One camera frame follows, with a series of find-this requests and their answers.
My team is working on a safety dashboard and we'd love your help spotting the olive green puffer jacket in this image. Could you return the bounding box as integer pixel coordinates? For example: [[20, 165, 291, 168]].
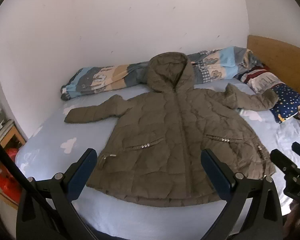
[[64, 52, 279, 207]]

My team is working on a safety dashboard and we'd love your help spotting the wooden bedside shelf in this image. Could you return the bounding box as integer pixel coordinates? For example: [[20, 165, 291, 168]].
[[0, 121, 26, 210]]

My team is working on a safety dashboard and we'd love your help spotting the red bag on shelf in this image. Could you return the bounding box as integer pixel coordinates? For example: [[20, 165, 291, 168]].
[[0, 161, 22, 206]]

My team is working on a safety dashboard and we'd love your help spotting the wooden headboard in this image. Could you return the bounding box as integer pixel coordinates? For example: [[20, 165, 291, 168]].
[[247, 35, 300, 93]]

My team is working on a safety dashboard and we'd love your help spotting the patchwork cartoon rolled duvet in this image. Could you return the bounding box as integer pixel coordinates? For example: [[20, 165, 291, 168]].
[[61, 47, 263, 101]]

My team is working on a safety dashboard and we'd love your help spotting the black strap cable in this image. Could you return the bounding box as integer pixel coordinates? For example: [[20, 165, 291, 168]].
[[0, 130, 101, 240]]

